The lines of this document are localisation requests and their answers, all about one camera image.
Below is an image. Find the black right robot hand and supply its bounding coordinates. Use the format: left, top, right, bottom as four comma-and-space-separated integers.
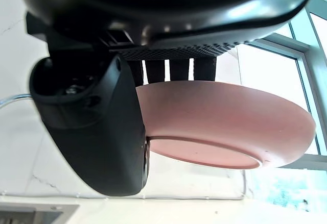
14, 0, 317, 197

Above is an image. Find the pink ceramic cup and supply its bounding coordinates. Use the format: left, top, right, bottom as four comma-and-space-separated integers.
135, 80, 318, 170

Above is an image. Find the chrome sink faucet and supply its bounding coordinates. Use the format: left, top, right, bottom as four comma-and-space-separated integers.
0, 94, 33, 110

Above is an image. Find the stainless steel sink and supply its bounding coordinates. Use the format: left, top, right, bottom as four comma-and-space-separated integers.
0, 200, 80, 224

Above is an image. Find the grey window frame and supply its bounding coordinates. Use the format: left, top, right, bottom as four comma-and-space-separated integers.
246, 0, 327, 169

